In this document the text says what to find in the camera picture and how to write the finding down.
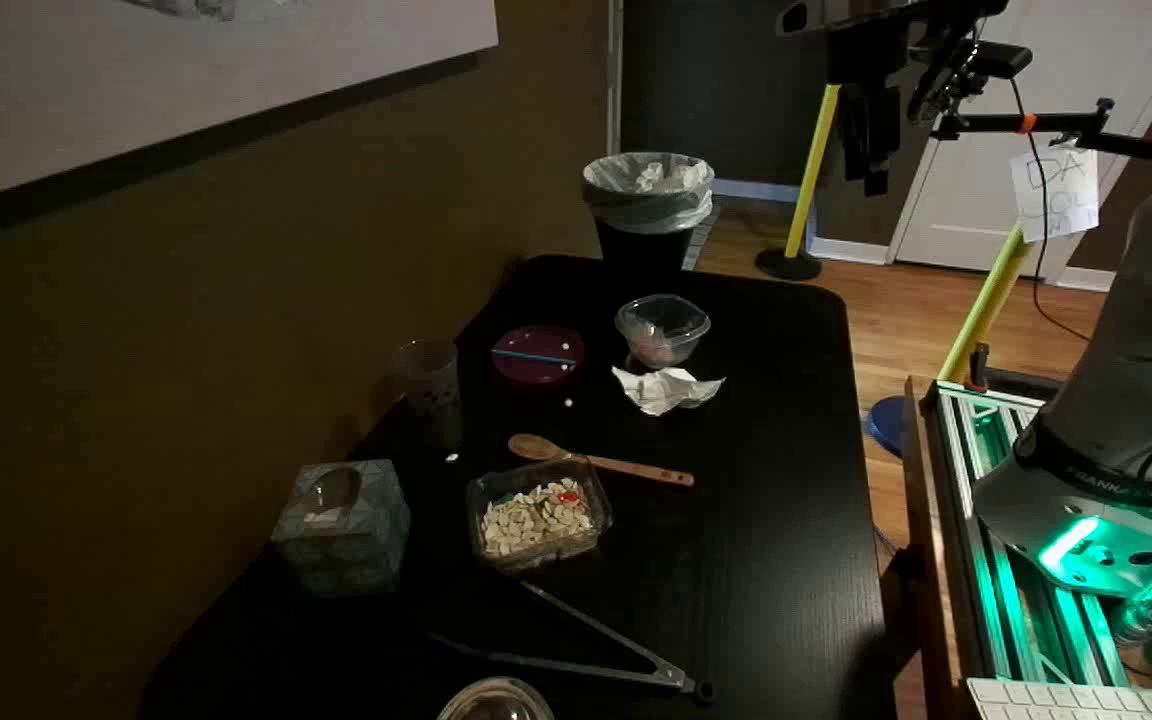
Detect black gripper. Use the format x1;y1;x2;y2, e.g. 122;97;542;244
825;11;938;202

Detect silver metal bowl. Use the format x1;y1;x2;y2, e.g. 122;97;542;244
434;674;557;720

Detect crumpled white tissue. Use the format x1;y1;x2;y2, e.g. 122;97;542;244
607;359;727;422

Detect red round bowl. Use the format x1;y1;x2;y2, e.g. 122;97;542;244
488;321;593;392

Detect patterned grey tissue box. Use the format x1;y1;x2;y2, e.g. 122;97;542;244
267;458;416;602

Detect yellow pole with black base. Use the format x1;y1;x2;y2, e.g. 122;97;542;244
751;82;848;283

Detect yellow green foam pole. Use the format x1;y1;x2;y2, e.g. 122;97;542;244
932;224;1040;392

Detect white paper sheet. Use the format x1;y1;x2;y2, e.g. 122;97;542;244
1010;141;1103;244

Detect black trash can white liner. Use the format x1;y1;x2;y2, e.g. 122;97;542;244
579;150;720;292

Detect white door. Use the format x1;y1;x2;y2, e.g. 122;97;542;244
891;0;1152;280

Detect blue round disc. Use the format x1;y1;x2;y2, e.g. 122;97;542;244
863;392;919;462

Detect glass cup dark contents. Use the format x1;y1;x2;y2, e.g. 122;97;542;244
614;292;718;371

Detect wooden spoon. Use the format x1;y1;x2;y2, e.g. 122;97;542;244
503;430;702;494

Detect white seed mix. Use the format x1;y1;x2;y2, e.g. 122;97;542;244
476;477;600;561

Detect clear drinking glass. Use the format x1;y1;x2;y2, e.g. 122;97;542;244
390;335;468;458

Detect glass container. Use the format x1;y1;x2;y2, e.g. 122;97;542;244
460;462;616;578

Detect metal tongs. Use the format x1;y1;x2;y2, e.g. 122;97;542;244
424;572;718;704

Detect white grid panel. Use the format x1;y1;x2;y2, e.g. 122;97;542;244
962;677;1152;720

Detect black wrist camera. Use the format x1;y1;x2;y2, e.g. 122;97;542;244
927;32;1035;119

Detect thin hanging cable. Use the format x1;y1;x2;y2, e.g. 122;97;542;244
1010;76;1103;346

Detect black camera stand rod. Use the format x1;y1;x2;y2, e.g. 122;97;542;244
932;97;1152;175

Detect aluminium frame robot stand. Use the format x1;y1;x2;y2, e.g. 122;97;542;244
906;375;1152;720

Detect white board with dark frame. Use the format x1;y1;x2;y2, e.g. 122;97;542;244
0;0;503;218

